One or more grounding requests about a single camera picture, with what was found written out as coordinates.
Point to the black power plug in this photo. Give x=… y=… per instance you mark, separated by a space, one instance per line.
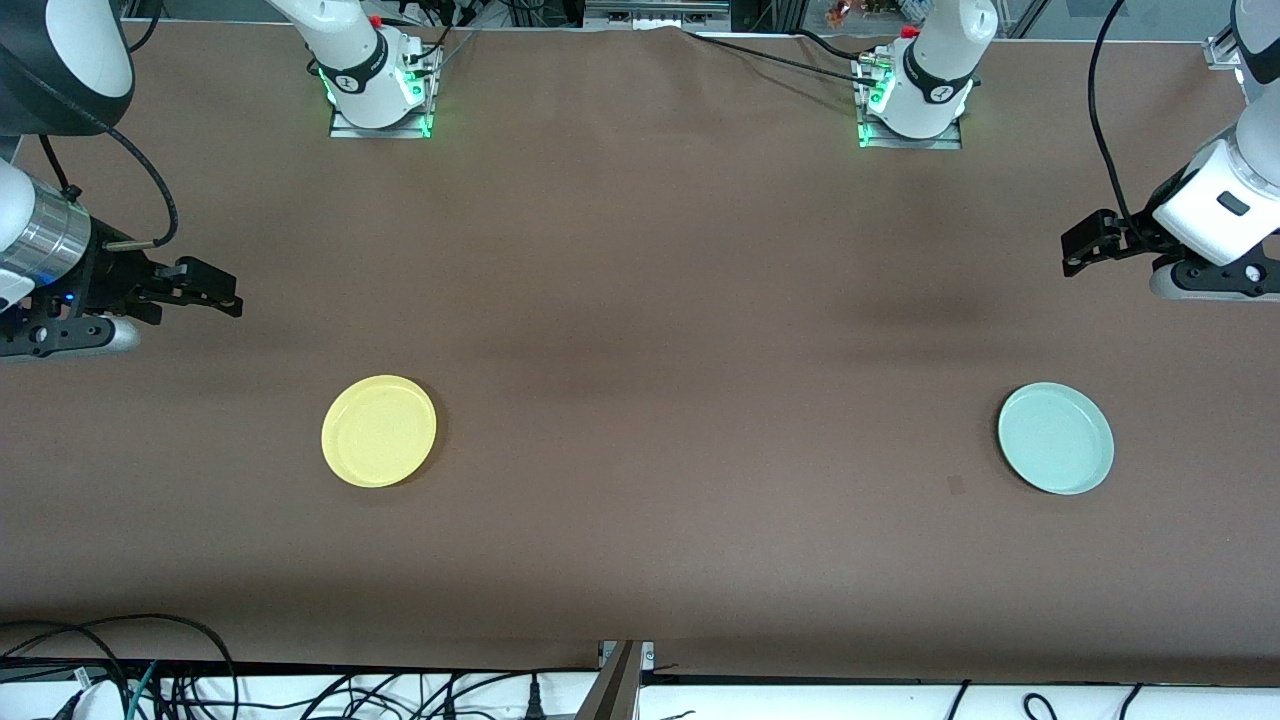
x=535 y=702

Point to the brown table cover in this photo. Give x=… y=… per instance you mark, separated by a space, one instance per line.
x=640 y=540

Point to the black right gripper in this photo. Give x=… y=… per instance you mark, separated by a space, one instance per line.
x=108 y=279

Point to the yellow round plate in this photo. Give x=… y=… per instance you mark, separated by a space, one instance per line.
x=378 y=431

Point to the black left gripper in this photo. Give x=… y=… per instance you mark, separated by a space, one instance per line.
x=1137 y=237

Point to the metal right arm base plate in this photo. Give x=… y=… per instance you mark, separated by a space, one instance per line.
x=380 y=130

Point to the pale green round plate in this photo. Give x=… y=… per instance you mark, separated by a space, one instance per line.
x=1055 y=438

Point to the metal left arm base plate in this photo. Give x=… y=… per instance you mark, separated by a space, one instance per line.
x=910 y=143

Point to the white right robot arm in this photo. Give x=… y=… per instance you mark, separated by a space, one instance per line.
x=355 y=60

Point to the aluminium profile beam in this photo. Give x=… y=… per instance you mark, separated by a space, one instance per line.
x=615 y=690

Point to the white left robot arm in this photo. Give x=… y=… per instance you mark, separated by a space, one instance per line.
x=935 y=60

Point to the aluminium table corner profile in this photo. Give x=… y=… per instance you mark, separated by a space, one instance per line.
x=1225 y=52

